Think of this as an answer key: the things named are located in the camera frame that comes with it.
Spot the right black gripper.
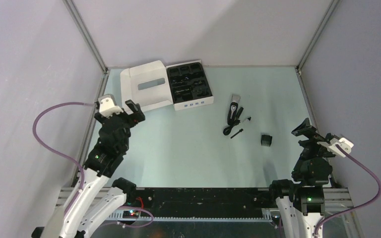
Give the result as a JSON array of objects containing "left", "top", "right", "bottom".
[{"left": 291, "top": 117, "right": 335, "bottom": 177}]

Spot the small oil bottle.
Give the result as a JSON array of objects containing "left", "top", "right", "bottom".
[{"left": 240, "top": 117, "right": 252, "bottom": 125}]

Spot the right aluminium corner post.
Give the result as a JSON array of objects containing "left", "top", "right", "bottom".
[{"left": 296, "top": 0, "right": 341, "bottom": 72}]

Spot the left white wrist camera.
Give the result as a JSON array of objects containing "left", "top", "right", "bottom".
[{"left": 97, "top": 94, "right": 120, "bottom": 118}]

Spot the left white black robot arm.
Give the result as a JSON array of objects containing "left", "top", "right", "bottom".
[{"left": 31, "top": 94, "right": 145, "bottom": 238}]

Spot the left aluminium corner post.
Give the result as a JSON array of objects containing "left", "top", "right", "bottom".
[{"left": 63, "top": 0, "right": 108, "bottom": 73}]

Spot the small black cleaning brush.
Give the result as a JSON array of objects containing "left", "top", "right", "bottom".
[{"left": 230, "top": 129, "right": 244, "bottom": 139}]

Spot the left controller board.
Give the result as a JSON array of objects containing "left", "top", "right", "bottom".
[{"left": 122, "top": 210, "right": 141, "bottom": 219}]

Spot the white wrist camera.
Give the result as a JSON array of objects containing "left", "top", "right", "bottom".
[
  {"left": 97, "top": 94, "right": 120, "bottom": 118},
  {"left": 317, "top": 137, "right": 354, "bottom": 158}
]

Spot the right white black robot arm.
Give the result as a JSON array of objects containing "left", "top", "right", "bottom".
[{"left": 268, "top": 118, "right": 335, "bottom": 238}]

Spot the white box with black tray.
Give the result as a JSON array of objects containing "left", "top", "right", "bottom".
[{"left": 120, "top": 60, "right": 214, "bottom": 113}]

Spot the black coiled power cord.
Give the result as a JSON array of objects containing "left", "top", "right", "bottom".
[{"left": 223, "top": 119, "right": 241, "bottom": 137}]

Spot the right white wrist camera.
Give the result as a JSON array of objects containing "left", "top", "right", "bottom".
[{"left": 317, "top": 137, "right": 354, "bottom": 158}]

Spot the silver black hair clipper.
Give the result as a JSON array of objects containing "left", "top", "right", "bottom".
[{"left": 227, "top": 94, "right": 241, "bottom": 125}]

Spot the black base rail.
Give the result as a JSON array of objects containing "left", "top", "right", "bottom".
[{"left": 127, "top": 187, "right": 277, "bottom": 219}]

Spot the aluminium corner post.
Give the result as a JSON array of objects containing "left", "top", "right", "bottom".
[
  {"left": 296, "top": 0, "right": 341, "bottom": 72},
  {"left": 63, "top": 0, "right": 108, "bottom": 73}
]

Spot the black comb guard attachment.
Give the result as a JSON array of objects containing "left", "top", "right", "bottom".
[{"left": 260, "top": 133, "right": 273, "bottom": 147}]

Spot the black cylindrical adapter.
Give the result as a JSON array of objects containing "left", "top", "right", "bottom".
[{"left": 236, "top": 107, "right": 244, "bottom": 119}]

